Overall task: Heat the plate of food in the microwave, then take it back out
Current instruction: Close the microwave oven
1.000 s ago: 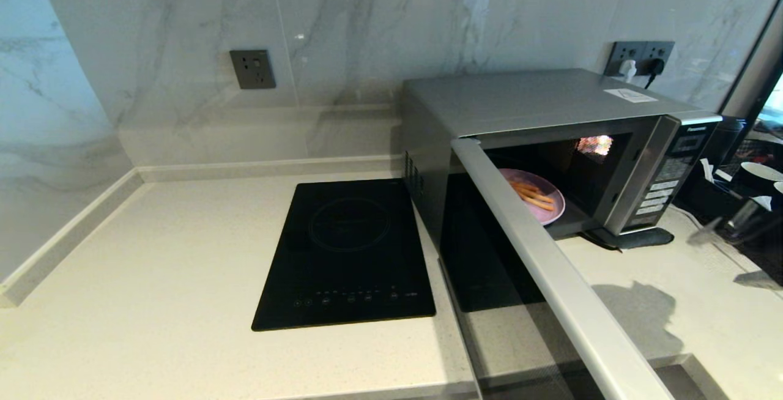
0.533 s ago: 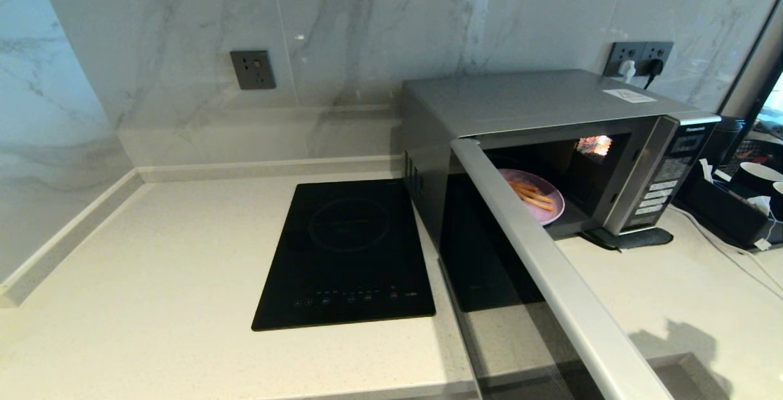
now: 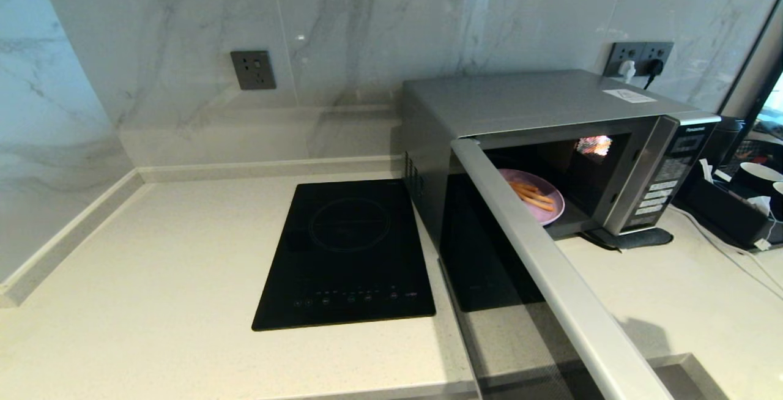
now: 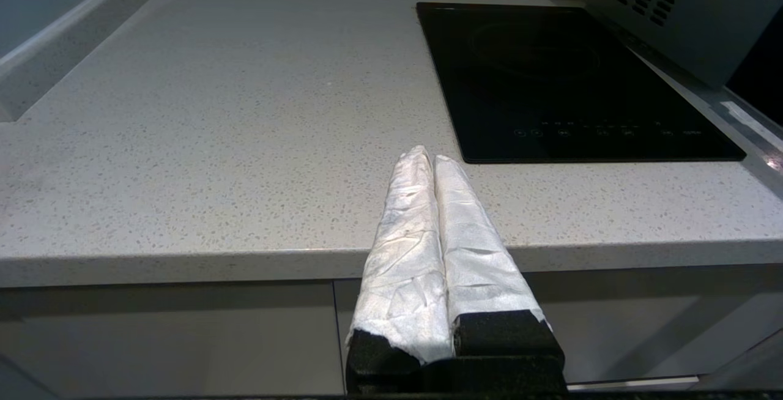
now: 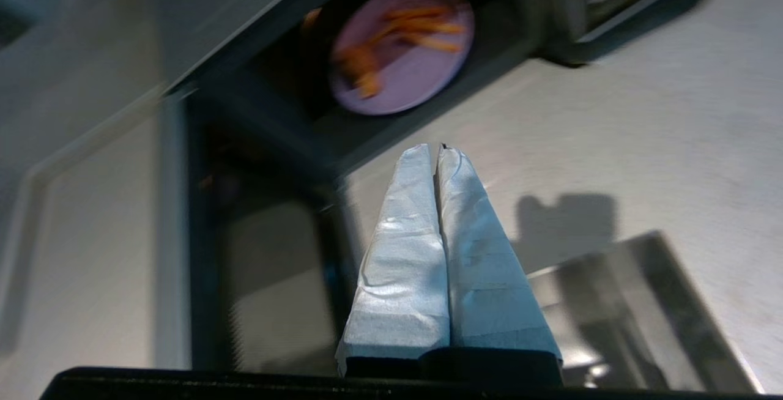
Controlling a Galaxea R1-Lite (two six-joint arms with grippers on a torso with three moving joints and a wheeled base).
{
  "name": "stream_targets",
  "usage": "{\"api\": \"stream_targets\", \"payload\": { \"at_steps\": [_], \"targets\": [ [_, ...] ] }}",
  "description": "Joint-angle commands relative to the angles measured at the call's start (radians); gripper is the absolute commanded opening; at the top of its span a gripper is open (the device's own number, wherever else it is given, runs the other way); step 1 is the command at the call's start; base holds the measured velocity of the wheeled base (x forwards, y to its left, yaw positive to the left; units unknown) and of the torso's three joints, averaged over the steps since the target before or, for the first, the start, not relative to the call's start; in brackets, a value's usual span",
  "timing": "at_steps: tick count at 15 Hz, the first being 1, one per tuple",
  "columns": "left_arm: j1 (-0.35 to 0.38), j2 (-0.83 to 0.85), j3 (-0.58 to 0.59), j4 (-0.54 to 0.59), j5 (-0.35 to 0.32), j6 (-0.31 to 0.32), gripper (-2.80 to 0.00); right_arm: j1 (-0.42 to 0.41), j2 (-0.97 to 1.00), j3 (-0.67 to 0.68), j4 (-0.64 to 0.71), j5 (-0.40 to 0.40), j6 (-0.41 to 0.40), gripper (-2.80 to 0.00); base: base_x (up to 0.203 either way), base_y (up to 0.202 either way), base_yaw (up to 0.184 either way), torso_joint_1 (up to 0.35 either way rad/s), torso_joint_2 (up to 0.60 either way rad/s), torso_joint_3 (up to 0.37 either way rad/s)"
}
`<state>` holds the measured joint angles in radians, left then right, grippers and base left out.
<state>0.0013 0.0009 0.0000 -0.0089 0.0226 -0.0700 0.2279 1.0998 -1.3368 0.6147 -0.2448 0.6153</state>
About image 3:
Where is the lilac plate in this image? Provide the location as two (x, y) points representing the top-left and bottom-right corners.
(497, 168), (565, 227)

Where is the black induction cooktop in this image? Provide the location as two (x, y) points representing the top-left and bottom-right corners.
(252, 179), (437, 331)

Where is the white paper sticker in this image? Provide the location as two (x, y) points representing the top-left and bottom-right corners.
(601, 89), (658, 104)

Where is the dark grey felt pad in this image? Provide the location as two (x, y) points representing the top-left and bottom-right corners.
(580, 226), (675, 252)

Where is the black power plug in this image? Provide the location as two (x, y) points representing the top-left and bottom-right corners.
(642, 59), (665, 91)

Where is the grey cabinet door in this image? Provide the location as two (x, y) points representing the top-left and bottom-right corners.
(648, 363), (695, 400)

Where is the dark grey wall socket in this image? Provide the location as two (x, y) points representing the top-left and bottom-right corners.
(603, 42), (642, 78)
(640, 42), (675, 76)
(230, 50), (277, 91)

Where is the white power cable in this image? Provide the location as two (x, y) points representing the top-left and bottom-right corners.
(671, 203), (783, 301)

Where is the wire mesh basket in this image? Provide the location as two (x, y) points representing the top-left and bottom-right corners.
(728, 136), (783, 171)

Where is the dark window frame post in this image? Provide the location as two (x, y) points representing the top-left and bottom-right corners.
(719, 0), (783, 119)

